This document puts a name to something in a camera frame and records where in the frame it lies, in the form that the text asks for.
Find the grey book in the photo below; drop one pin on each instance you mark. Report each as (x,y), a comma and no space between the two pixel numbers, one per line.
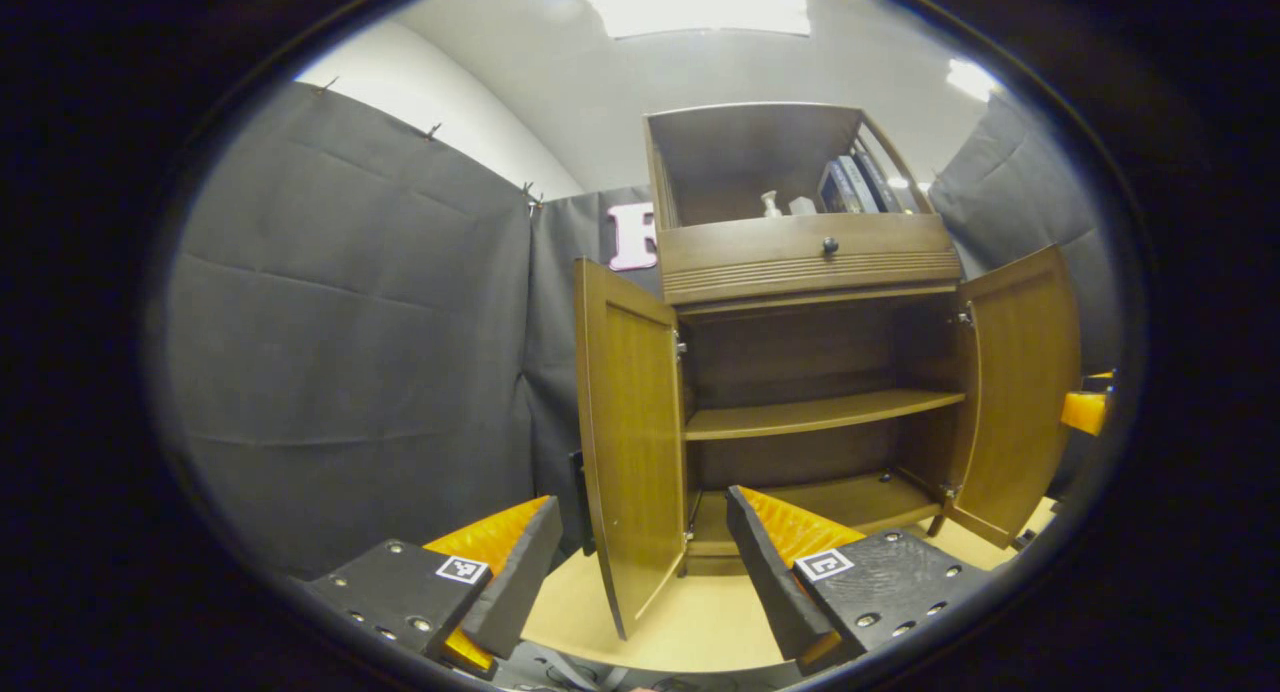
(858,185)

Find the large ceiling light panel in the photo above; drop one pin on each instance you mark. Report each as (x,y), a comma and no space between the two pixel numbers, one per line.
(700,9)

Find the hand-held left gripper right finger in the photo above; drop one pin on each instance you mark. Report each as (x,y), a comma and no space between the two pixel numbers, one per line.
(765,572)

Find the small black bracket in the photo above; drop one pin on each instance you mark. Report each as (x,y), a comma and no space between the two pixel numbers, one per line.
(1024,539)

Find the wooden cabinet shelf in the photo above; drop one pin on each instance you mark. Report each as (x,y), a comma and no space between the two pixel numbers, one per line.
(800,415)

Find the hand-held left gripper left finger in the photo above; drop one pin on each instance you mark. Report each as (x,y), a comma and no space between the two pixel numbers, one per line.
(520,582)

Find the wooden cabinet door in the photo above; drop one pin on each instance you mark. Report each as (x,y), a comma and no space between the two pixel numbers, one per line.
(630,452)
(1020,392)

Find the wooden drawer with black knob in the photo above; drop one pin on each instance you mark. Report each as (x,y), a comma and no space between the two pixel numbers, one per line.
(740,252)

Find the small ceiling light panel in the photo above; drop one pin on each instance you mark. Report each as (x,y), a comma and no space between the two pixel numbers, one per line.
(972,79)

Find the wooden double-door shoe cabinet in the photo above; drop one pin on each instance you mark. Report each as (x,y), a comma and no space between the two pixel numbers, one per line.
(800,352)

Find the small white bottle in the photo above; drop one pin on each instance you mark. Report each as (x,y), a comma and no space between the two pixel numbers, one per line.
(771,207)

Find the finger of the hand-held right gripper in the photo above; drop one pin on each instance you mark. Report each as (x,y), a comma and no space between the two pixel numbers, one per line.
(1085,412)

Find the small white container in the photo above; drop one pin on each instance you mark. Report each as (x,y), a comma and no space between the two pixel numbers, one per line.
(802,207)

